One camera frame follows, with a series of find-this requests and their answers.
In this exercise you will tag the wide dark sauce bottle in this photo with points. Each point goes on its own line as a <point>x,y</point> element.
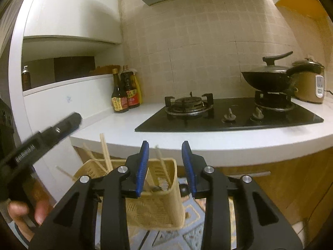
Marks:
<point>131,93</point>

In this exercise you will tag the black wok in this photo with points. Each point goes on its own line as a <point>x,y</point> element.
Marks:
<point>265,80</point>

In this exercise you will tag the beige plastic utensil basket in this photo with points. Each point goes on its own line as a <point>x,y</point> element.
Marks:
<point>156,211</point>

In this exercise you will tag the slim dark sauce bottle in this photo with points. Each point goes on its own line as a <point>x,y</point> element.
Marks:
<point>119,100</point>

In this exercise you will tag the brown rice cooker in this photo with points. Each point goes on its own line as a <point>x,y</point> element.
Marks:
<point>308,88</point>

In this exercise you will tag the black pan lid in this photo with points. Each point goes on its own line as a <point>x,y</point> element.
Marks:
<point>270,66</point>

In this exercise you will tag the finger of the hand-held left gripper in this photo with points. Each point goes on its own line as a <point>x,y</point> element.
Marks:
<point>62,129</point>

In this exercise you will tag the brown spray can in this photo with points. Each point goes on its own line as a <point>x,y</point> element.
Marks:
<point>26,79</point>

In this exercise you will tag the person's left hand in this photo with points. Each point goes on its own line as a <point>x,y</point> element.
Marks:
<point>43,212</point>

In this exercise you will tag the black plastic spoon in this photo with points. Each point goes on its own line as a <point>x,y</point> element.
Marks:
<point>182,189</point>

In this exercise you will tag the brown wooden board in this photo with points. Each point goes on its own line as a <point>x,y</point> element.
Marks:
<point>105,69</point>

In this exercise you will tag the metal utensil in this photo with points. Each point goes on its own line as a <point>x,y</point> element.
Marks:
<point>155,188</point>

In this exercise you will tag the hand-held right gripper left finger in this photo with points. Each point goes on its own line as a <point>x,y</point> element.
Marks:
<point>143,166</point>

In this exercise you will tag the black glass gas stove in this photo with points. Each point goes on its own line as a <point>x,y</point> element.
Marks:
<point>234,119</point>

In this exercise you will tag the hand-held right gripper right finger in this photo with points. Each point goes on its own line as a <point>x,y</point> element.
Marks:
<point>188,169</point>

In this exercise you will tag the yellow bottle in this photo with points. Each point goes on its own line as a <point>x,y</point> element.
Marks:
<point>138,91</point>

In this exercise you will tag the wooden base cabinet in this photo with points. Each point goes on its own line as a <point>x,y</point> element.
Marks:
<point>286,182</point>

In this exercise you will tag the white wall cabinet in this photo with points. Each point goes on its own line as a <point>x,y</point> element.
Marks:
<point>78,10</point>

